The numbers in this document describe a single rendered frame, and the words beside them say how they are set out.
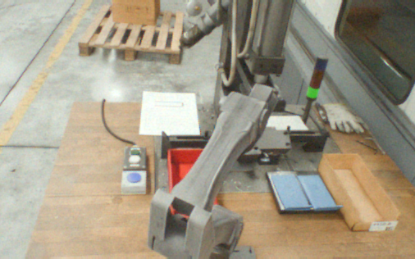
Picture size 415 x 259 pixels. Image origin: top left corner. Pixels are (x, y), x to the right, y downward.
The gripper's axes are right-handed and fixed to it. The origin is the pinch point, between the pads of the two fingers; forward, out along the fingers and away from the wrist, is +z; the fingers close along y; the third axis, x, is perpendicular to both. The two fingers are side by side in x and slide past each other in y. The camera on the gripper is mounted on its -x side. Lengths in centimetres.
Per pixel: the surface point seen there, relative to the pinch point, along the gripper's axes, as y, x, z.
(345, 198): -6.9, -35.5, 13.4
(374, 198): -6, -47, 18
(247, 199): -4.1, -9.4, 20.8
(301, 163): 9.1, -31.6, 28.7
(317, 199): -5.8, -29.2, 17.4
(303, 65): 100, -81, 104
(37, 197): 33, 82, 144
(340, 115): 33, -57, 40
